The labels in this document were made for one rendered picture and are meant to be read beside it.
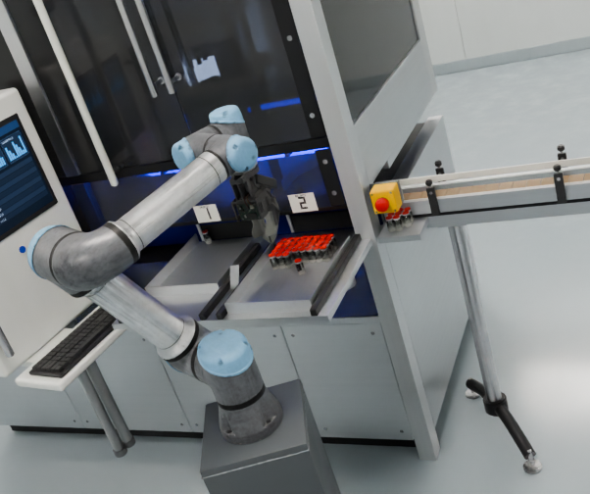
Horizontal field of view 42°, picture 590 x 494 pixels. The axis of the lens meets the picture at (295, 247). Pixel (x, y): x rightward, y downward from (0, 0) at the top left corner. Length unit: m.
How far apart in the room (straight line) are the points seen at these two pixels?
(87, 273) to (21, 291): 1.02
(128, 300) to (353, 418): 1.26
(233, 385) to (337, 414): 1.07
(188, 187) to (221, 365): 0.40
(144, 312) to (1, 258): 0.85
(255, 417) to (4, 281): 1.02
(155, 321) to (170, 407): 1.38
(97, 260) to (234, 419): 0.51
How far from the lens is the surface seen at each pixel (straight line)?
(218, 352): 1.72
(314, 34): 2.09
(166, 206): 1.56
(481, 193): 2.27
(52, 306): 2.60
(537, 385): 3.01
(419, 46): 2.98
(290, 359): 2.67
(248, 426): 1.78
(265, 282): 2.22
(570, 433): 2.80
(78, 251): 1.52
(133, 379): 3.10
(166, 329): 1.76
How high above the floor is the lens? 1.88
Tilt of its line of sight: 25 degrees down
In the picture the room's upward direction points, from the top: 18 degrees counter-clockwise
